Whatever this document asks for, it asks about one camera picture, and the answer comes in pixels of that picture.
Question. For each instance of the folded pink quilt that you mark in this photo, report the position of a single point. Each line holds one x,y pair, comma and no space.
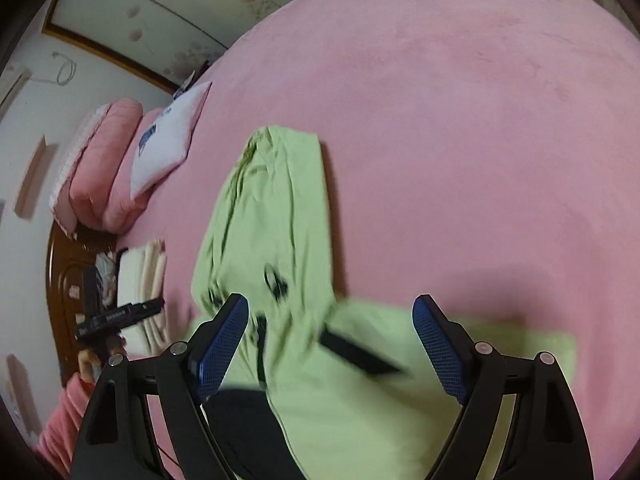
105,170

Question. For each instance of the wooden headboard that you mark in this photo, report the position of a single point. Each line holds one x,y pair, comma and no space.
62,280

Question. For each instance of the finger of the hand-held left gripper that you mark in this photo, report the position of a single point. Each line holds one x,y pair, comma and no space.
147,307

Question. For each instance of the floral wardrobe doors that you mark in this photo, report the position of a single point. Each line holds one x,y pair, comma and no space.
150,15

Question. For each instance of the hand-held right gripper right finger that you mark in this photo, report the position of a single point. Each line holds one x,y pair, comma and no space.
440,350

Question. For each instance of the folded white clothes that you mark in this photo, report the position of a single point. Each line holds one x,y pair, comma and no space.
135,275

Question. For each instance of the person's left forearm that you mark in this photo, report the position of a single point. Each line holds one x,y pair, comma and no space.
65,420

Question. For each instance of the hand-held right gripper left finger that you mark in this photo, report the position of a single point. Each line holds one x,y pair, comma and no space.
220,350

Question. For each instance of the green and black hooded jacket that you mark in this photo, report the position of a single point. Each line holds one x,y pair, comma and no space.
280,240

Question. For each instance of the grey patterned cloth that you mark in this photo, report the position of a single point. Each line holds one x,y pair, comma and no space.
105,272

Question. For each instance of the pink plush bed blanket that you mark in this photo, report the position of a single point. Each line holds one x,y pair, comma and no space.
450,135

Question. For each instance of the white pillow with blue print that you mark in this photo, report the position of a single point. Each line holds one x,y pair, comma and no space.
165,145

